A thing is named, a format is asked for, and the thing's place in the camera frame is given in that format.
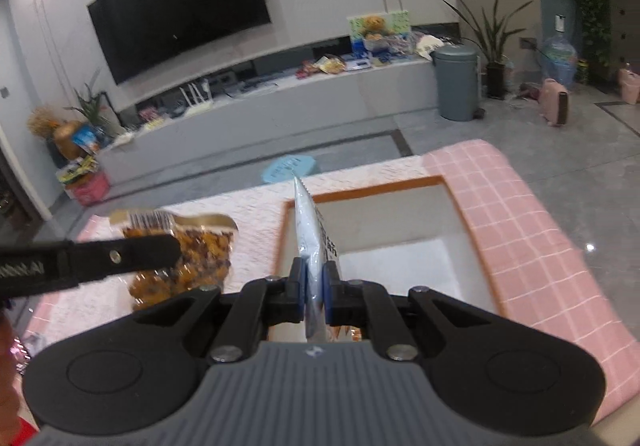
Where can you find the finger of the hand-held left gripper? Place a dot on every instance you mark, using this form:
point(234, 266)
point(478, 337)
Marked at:
point(135, 253)

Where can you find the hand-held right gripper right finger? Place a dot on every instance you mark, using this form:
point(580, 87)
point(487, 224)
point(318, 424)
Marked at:
point(327, 291)

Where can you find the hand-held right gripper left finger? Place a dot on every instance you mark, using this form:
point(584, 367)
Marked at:
point(298, 291)

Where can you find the white candy packet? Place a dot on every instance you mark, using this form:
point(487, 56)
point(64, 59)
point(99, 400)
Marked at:
point(312, 246)

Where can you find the peanut snack packet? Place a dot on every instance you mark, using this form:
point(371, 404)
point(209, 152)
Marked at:
point(200, 246)

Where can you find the orange cardboard box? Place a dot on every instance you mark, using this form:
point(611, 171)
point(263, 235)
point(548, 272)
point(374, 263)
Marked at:
point(400, 216)

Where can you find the pink storage box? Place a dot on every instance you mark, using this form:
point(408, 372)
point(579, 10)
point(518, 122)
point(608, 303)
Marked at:
point(90, 189)

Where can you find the yellow black packets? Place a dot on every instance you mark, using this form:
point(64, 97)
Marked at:
point(77, 171)

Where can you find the papers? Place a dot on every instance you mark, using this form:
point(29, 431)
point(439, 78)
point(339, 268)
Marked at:
point(122, 139)

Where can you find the light blue plastic stool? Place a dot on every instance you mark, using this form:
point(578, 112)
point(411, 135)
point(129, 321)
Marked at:
point(290, 168)

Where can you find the blue snack bag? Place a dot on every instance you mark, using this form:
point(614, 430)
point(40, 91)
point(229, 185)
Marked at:
point(87, 138)

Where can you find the golden vase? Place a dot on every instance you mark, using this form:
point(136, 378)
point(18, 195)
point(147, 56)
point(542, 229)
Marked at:
point(67, 141)

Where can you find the dried flower bouquet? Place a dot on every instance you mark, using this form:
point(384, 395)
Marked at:
point(42, 121)

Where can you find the white router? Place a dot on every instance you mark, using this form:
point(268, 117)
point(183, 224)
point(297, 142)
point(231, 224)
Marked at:
point(195, 101)

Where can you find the white marble tv console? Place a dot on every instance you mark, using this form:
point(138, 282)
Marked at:
point(300, 101)

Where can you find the small red box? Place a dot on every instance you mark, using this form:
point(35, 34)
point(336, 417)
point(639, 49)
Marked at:
point(305, 71)

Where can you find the yellow snack bag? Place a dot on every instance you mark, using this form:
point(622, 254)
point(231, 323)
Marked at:
point(332, 65)

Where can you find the white kitchen scale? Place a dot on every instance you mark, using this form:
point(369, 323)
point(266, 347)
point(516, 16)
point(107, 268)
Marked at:
point(362, 63)

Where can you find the grey trash bin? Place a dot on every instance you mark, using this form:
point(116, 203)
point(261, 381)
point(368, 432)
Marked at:
point(455, 86)

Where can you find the blue gift box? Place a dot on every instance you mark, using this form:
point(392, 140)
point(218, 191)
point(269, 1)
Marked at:
point(359, 45)

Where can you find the black television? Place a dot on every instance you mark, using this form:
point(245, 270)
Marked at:
point(175, 1)

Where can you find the clear plastic bag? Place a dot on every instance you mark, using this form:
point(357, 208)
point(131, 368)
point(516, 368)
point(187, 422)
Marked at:
point(401, 44)

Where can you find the white round device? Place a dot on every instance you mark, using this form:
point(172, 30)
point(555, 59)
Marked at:
point(429, 46)

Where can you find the long-leaf plant in black pot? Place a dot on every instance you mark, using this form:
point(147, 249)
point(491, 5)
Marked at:
point(496, 81)

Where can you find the brown teddy bear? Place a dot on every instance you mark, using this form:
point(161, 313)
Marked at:
point(374, 25)

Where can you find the green picture board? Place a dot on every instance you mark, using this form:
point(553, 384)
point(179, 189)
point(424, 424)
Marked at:
point(401, 21)

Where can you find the pink heater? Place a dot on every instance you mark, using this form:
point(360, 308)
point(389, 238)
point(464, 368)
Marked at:
point(554, 108)

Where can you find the blue water bottle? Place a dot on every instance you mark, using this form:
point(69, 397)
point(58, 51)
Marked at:
point(560, 61)

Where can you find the beige sofa seat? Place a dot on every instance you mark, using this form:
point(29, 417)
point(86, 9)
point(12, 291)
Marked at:
point(625, 433)

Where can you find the green jar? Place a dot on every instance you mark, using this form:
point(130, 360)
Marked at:
point(582, 71)

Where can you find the pink bucket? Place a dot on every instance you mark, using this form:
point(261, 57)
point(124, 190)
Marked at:
point(630, 87)

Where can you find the grey cabinet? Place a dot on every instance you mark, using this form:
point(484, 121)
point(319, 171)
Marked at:
point(625, 26)

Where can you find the wall switch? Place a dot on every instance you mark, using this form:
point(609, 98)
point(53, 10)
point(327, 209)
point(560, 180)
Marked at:
point(4, 92)

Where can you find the white wall device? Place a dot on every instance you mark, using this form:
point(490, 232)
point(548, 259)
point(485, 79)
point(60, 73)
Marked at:
point(560, 22)

